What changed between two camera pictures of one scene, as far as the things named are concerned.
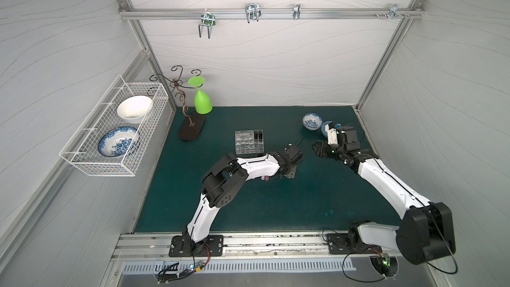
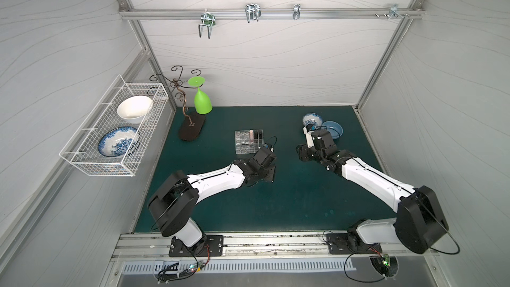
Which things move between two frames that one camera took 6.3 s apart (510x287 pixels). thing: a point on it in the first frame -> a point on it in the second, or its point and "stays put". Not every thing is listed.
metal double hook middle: [252, 11] stays put
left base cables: [172, 267] stays put
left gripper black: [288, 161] -> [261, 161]
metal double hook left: [208, 19] stays put
